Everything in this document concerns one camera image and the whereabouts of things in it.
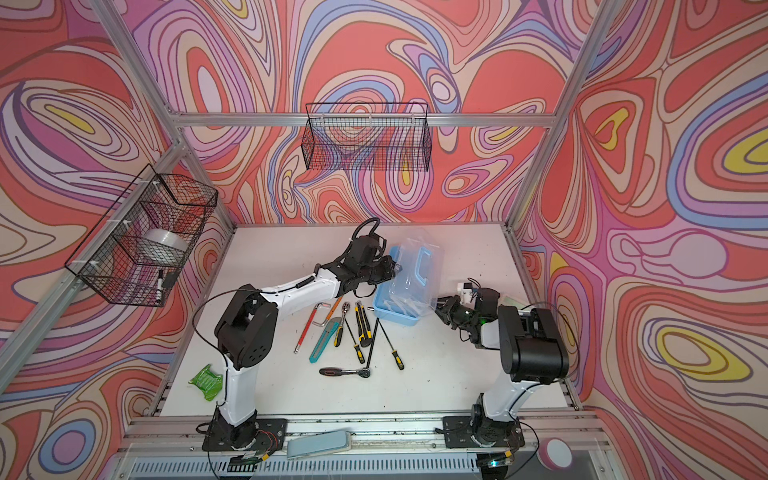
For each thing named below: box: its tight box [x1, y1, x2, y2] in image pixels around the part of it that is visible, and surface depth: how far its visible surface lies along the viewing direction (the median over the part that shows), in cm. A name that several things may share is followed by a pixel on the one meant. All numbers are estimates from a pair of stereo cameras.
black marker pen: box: [156, 269, 163, 303], surface depth 74 cm
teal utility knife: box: [309, 317, 342, 363], surface depth 92 cm
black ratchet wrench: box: [319, 367, 371, 379], surface depth 84 cm
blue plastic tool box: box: [372, 237, 444, 326], surface depth 86 cm
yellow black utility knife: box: [354, 305, 373, 347], surface depth 93 cm
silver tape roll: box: [143, 228, 188, 252], surface depth 75 cm
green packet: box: [188, 364, 223, 401], surface depth 82 cm
